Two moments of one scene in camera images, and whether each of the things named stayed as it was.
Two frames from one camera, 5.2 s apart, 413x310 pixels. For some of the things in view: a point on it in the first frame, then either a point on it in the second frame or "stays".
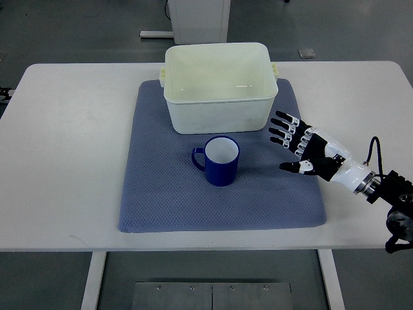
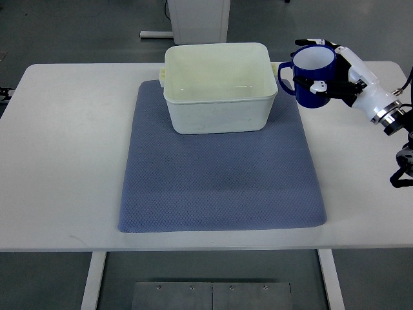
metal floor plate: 211,296 stays
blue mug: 222,157 → 317,62
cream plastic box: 219,88 stays
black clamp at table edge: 4,92 stays
